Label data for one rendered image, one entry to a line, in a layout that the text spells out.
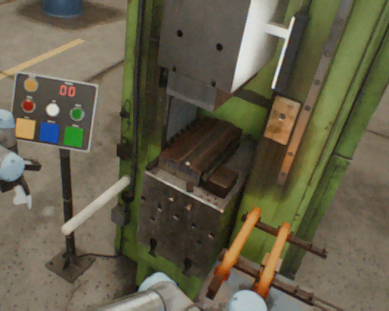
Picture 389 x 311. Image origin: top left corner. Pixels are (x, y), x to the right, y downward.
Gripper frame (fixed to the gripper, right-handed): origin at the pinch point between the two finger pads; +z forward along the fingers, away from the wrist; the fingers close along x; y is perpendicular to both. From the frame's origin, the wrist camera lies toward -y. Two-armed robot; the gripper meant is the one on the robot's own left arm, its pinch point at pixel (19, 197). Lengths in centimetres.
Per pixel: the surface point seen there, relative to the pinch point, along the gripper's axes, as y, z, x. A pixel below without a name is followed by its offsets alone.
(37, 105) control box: -26.3, -16.0, -26.2
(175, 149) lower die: -60, -5, 21
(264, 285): -27, -6, 85
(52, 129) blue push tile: -26.4, -9.0, -17.3
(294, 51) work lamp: -68, -60, 56
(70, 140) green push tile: -29.4, -6.2, -9.9
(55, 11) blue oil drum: -278, 86, -376
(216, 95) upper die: -55, -40, 39
